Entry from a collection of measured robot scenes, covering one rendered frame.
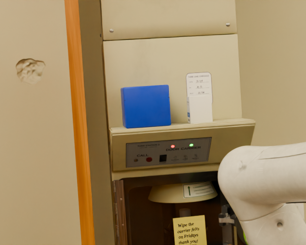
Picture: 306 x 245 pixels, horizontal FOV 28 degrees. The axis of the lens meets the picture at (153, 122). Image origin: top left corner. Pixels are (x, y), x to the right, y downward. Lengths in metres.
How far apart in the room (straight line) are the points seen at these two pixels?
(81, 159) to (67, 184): 0.54
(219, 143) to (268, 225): 0.38
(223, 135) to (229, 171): 0.34
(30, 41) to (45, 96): 0.17
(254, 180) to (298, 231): 0.14
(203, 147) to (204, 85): 0.16
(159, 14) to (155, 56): 0.10
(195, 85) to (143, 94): 0.17
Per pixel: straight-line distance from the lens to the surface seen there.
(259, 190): 0.99
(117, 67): 1.42
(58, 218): 1.89
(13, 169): 1.88
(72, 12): 1.34
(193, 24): 1.45
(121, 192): 1.43
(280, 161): 0.94
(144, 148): 1.35
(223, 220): 1.30
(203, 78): 1.45
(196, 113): 1.36
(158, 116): 1.32
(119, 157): 1.37
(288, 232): 1.06
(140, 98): 1.32
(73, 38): 1.34
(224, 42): 1.46
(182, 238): 1.47
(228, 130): 1.36
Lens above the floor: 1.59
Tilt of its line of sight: 3 degrees down
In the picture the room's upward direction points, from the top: 4 degrees counter-clockwise
